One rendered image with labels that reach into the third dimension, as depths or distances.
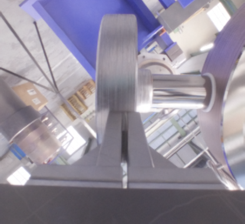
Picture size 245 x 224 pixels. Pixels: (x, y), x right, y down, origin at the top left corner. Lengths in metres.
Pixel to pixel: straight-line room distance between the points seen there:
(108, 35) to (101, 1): 1.54
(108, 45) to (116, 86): 0.04
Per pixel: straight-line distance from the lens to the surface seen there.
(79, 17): 1.69
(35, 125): 2.23
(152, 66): 1.34
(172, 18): 1.32
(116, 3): 1.71
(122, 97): 0.16
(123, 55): 0.16
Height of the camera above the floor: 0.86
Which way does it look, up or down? 7 degrees up
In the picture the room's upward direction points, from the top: 140 degrees clockwise
